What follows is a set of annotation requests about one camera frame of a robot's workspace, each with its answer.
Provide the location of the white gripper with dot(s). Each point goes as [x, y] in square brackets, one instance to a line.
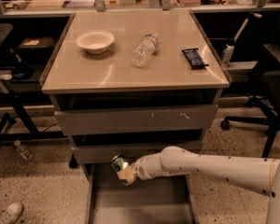
[142, 168]

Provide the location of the green soda can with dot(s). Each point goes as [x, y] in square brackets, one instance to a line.
[119, 163]

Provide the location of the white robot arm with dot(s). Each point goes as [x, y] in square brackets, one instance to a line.
[261, 175]

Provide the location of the grey open bottom drawer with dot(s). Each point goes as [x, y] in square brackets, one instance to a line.
[165, 200]

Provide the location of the grey middle drawer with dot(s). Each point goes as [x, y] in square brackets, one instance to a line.
[105, 153]

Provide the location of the grey top drawer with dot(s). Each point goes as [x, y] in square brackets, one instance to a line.
[136, 120]

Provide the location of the grey drawer cabinet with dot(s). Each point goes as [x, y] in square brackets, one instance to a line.
[78, 80]

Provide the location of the water bottle on floor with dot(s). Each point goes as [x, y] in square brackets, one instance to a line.
[23, 150]

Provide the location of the white shoe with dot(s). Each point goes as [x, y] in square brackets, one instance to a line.
[11, 214]

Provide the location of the clear plastic water bottle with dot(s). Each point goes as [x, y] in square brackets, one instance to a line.
[145, 49]

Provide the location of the dark blue snack bar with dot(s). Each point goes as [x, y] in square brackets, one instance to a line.
[194, 59]

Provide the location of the white paper bowl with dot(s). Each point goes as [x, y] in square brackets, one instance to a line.
[96, 41]

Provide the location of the black joystick device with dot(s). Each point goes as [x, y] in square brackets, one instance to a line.
[22, 70]

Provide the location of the black box under desk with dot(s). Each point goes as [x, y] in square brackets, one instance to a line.
[40, 47]

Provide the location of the white handheld tool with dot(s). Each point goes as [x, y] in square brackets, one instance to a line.
[230, 45]

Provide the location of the black office chair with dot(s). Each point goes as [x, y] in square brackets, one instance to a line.
[265, 80]

